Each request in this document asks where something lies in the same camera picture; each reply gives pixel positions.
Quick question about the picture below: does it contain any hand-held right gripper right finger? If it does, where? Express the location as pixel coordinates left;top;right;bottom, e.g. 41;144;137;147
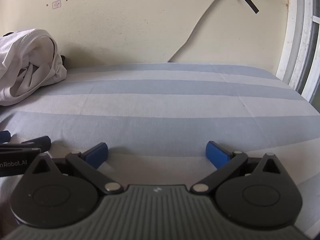
191;141;290;195

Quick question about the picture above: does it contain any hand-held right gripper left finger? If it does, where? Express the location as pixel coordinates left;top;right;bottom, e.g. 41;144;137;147
24;142;124;195

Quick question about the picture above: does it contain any white printed t-shirt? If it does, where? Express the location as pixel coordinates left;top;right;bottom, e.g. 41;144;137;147
0;29;68;106

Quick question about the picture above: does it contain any blue striped bed sheet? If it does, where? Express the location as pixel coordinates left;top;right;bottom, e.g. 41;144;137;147
0;62;320;198

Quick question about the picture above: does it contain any white wall cable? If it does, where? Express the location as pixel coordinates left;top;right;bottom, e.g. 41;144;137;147
167;0;228;62

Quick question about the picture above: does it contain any white window frame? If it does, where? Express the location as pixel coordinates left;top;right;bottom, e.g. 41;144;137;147
275;0;320;103

